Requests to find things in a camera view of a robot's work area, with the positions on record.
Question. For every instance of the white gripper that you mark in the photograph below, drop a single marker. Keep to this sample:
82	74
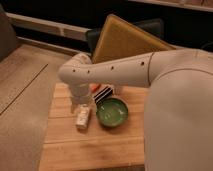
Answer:
80	94

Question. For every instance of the orange pepper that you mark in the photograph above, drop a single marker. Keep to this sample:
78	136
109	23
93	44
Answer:
94	87

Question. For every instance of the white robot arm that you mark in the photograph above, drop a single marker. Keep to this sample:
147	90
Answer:
178	113

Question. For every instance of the black white striped cup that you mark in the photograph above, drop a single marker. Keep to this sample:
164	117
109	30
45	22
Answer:
106	92

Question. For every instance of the green ceramic bowl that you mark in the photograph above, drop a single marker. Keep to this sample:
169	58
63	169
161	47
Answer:
112	112

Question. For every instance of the white plastic bottle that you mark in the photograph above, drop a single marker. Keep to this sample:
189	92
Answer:
83	116

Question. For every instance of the yellow cushion board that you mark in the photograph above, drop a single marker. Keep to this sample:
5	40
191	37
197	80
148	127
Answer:
119	39

